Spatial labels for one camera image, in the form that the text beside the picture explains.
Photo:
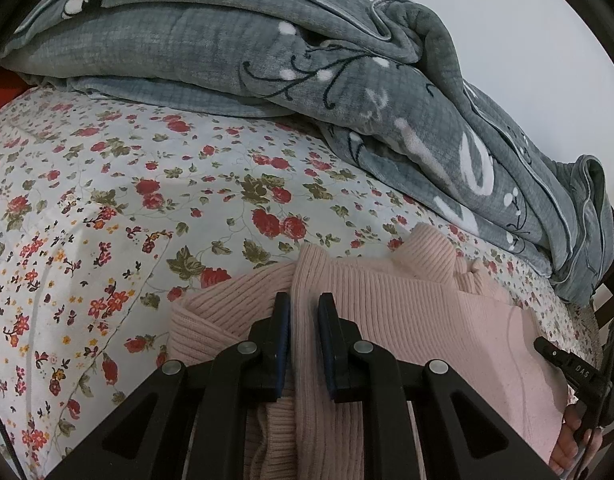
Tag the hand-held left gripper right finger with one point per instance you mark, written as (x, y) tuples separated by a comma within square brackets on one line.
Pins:
[(326, 350)]

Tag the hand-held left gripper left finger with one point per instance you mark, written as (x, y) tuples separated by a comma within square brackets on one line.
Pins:
[(283, 345)]

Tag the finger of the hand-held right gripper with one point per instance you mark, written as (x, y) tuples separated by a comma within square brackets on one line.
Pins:
[(574, 367)]

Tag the pink knit sweater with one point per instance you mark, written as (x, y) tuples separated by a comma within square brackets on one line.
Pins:
[(437, 310)]

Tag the person's right hand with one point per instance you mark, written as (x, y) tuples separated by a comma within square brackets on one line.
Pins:
[(572, 440)]

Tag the floral bed sheet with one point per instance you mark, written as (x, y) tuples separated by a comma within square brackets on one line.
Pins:
[(137, 170)]

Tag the grey floral blanket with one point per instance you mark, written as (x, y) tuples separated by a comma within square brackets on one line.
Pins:
[(212, 45)]

